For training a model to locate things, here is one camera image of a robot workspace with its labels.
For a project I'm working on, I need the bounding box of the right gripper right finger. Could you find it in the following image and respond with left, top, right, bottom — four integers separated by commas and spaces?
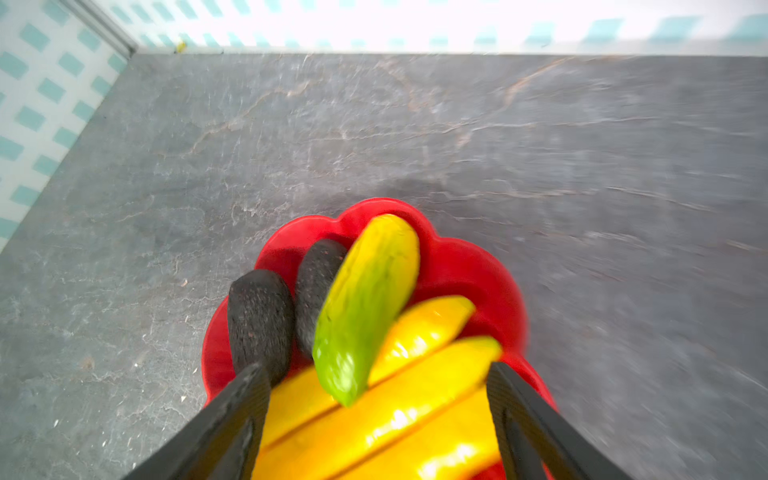
486, 362, 630, 480

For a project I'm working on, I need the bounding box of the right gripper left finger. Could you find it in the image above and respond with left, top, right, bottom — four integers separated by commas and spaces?
126, 362, 271, 479

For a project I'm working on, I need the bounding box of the yellow banana bunch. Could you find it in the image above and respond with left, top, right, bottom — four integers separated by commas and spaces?
252, 295, 502, 479

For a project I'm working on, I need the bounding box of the dark avocado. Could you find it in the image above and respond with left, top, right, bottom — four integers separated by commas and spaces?
227, 269, 295, 386
295, 239, 347, 359

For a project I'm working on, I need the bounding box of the yellow green mango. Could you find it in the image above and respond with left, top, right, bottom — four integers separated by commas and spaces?
312, 214, 420, 407

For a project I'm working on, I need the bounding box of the red flower-shaped bowl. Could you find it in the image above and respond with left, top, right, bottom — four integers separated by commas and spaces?
200, 197, 559, 480

